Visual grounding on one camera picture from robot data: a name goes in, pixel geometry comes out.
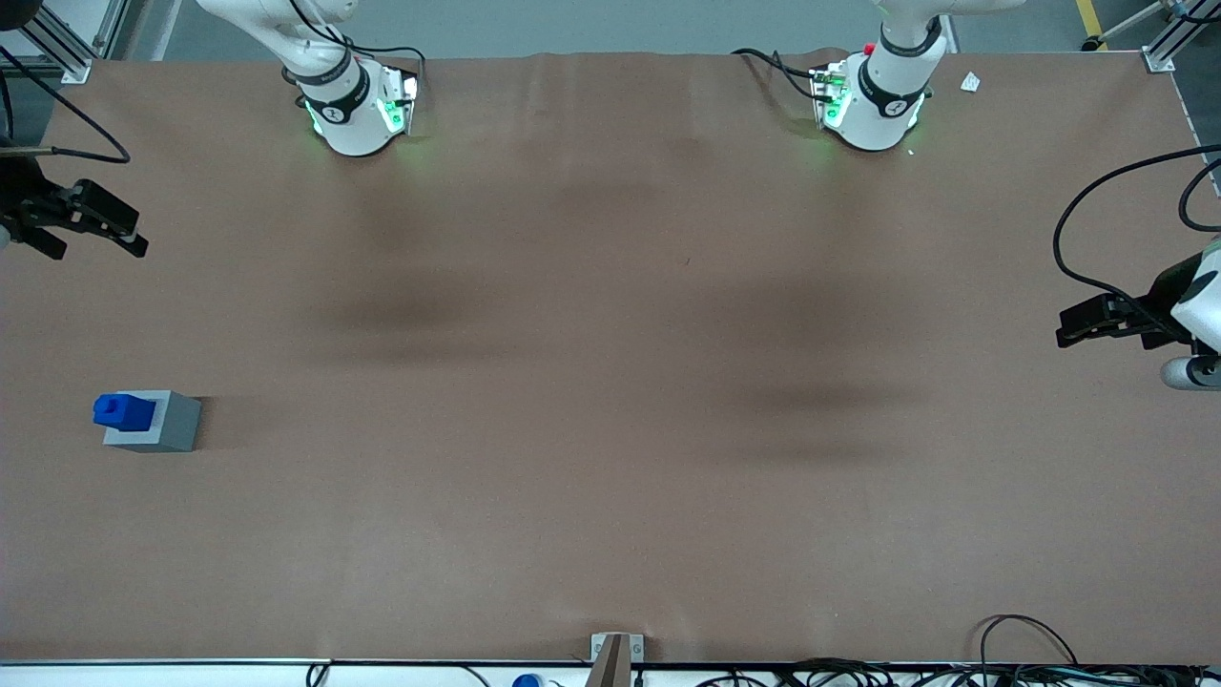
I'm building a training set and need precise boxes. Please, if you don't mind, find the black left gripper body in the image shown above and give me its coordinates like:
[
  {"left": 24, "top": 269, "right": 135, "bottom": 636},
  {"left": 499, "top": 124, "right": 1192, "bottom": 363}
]
[{"left": 1141, "top": 252, "right": 1201, "bottom": 335}]

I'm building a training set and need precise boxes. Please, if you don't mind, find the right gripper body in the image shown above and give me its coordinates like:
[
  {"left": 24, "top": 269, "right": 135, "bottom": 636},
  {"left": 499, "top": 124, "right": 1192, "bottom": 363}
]
[{"left": 0, "top": 153, "right": 60, "bottom": 234}]

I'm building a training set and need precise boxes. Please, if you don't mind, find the blue plastic insert part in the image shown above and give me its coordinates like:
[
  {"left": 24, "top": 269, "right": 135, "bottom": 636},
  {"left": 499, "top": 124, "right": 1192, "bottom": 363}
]
[{"left": 92, "top": 392, "right": 157, "bottom": 433}]

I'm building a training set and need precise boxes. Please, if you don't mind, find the gray square hollow base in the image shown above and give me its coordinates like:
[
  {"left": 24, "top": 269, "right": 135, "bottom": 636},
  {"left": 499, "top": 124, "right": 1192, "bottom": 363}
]
[{"left": 103, "top": 390, "right": 203, "bottom": 455}]

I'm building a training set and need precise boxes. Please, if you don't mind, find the gray tripod leg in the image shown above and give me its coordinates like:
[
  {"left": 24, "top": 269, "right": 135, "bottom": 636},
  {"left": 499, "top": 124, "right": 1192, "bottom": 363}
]
[{"left": 1081, "top": 0, "right": 1176, "bottom": 52}]

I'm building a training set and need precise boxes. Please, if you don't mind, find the large table cover mat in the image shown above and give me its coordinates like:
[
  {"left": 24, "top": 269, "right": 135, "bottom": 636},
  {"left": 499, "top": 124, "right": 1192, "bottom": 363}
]
[{"left": 0, "top": 48, "right": 1221, "bottom": 665}]

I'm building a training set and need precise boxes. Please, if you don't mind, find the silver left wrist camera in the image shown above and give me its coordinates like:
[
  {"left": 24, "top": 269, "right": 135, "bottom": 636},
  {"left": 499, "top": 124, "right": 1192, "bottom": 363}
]
[{"left": 1160, "top": 354, "right": 1221, "bottom": 392}]

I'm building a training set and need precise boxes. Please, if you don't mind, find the long black left arm cable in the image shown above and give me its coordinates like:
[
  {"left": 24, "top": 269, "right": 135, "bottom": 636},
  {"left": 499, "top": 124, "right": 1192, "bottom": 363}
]
[{"left": 1052, "top": 143, "right": 1221, "bottom": 321}]

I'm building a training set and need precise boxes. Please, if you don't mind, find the short black left arm cable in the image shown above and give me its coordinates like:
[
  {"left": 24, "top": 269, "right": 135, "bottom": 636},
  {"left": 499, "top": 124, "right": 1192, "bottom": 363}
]
[{"left": 1178, "top": 157, "right": 1221, "bottom": 234}]

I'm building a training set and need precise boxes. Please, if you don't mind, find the aluminium frame profile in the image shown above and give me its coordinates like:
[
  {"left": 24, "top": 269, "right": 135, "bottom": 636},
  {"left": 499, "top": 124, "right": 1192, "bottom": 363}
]
[
  {"left": 0, "top": 0, "right": 132, "bottom": 85},
  {"left": 1143, "top": 0, "right": 1221, "bottom": 74}
]

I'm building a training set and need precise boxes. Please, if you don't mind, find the black looped cable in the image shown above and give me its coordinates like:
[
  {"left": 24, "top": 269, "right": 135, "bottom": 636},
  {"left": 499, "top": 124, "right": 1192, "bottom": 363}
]
[{"left": 979, "top": 614, "right": 1081, "bottom": 669}]

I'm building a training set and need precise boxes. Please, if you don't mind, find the black right base cable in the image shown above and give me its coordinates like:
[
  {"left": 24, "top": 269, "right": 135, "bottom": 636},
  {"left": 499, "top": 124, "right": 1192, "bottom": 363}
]
[{"left": 282, "top": 0, "right": 427, "bottom": 92}]

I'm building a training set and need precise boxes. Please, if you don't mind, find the black base cable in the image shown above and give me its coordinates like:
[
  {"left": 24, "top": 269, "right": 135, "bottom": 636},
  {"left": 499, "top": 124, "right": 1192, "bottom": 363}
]
[
  {"left": 732, "top": 47, "right": 823, "bottom": 103},
  {"left": 282, "top": 0, "right": 427, "bottom": 92}
]

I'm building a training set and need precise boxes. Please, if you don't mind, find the black left base cable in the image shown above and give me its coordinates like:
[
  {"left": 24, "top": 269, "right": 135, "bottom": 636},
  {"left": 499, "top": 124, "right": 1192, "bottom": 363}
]
[{"left": 732, "top": 47, "right": 823, "bottom": 103}]

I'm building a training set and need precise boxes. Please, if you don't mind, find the tangled black cable bundle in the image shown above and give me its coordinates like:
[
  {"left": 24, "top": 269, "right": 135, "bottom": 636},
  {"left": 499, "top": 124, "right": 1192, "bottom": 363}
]
[{"left": 696, "top": 656, "right": 1221, "bottom": 687}]

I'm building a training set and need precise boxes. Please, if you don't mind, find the small metal corner bracket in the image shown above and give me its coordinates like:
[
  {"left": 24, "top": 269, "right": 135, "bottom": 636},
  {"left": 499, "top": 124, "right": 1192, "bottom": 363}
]
[{"left": 590, "top": 632, "right": 646, "bottom": 665}]

